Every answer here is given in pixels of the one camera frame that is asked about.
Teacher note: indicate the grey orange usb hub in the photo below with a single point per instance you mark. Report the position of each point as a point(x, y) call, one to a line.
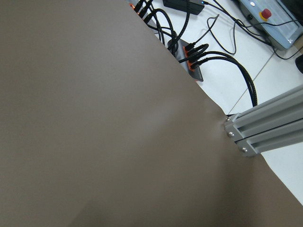
point(181, 53)
point(144, 9)

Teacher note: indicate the small black power brick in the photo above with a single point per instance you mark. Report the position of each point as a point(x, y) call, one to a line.
point(194, 7)

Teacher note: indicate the aluminium frame structure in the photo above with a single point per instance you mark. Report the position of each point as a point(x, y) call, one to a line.
point(273, 124)

